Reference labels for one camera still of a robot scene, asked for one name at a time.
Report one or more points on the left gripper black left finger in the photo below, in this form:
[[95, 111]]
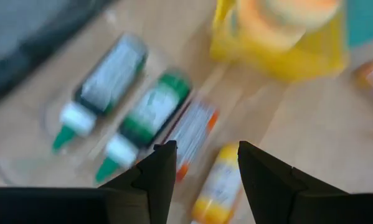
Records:
[[133, 202]]

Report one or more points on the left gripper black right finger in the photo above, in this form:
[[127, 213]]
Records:
[[286, 202]]

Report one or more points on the orange paint bottle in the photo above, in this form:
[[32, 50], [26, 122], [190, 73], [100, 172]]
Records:
[[219, 186], [371, 76]]

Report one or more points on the green paint bottle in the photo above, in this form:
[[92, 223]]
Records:
[[111, 84], [152, 115]]

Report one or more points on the red paint bottle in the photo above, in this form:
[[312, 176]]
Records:
[[194, 130]]

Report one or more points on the plain tan toy donut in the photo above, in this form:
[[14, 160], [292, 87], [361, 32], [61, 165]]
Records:
[[286, 21]]

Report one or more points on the clear plastic bin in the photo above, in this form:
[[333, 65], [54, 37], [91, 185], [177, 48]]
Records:
[[24, 140]]

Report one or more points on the yellow perforated plastic basket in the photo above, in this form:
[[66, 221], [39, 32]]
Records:
[[298, 62]]

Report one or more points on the teal plastic tray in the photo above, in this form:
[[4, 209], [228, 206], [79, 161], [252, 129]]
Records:
[[366, 18]]

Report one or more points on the black aluminium table frame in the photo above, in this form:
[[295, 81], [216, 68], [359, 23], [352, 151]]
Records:
[[18, 46]]

